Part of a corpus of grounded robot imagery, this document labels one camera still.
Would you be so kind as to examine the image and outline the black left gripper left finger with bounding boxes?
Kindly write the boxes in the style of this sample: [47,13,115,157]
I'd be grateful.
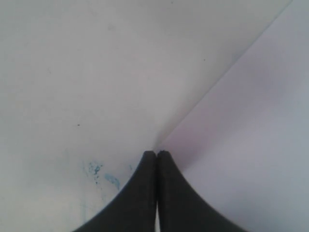
[76,151,156,232]

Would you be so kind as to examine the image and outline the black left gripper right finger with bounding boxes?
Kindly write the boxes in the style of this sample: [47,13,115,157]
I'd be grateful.
[156,151,244,232]

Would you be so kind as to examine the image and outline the white paper sheet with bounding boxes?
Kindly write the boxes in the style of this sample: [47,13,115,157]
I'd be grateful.
[160,0,309,232]

